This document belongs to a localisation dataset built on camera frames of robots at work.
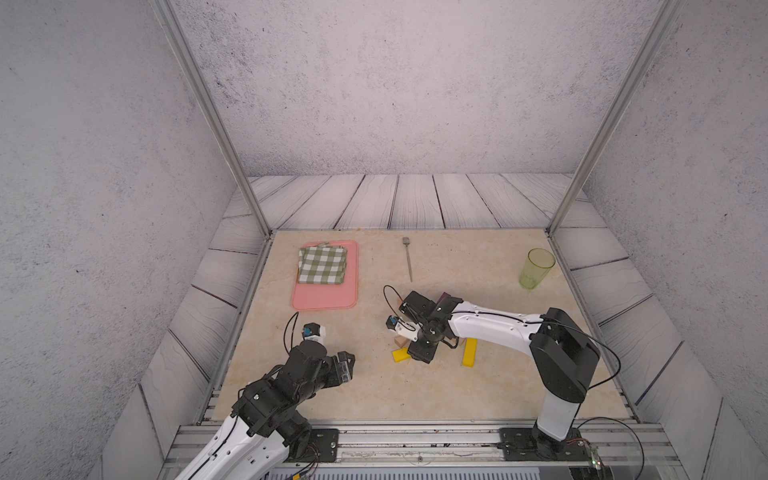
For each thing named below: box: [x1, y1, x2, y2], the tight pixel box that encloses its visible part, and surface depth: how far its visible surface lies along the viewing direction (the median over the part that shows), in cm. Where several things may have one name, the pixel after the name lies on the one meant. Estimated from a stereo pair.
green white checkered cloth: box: [298, 242, 348, 285], surface depth 111 cm
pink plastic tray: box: [292, 240, 359, 310], surface depth 107 cm
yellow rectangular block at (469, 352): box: [462, 338, 478, 368], surface depth 89 cm
